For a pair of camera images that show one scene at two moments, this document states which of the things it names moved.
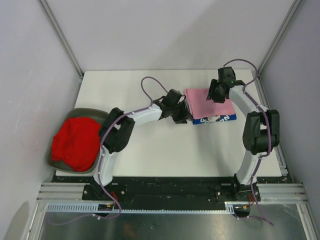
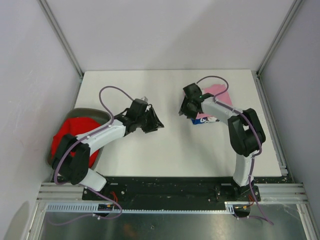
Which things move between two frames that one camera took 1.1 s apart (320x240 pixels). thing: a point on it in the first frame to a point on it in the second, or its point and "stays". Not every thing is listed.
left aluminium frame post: (60, 34) stays
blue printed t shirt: (214, 119) stays
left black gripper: (184, 116) to (154, 123)
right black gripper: (211, 94) to (184, 110)
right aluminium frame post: (292, 11) stays
